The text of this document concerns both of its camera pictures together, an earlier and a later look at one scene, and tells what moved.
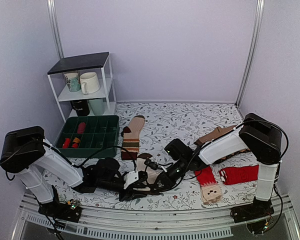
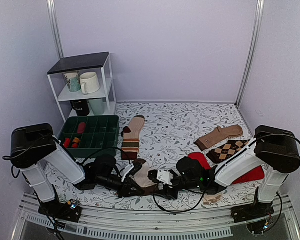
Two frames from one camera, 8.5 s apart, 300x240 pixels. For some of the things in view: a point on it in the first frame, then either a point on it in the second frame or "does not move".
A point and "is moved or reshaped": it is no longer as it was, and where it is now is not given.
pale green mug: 97,105 does not move
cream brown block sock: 152,174 is moved or reshaped
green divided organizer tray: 89,136 does not move
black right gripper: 168,183 -> 168,194
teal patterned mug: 73,81 does not move
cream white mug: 89,82 does not move
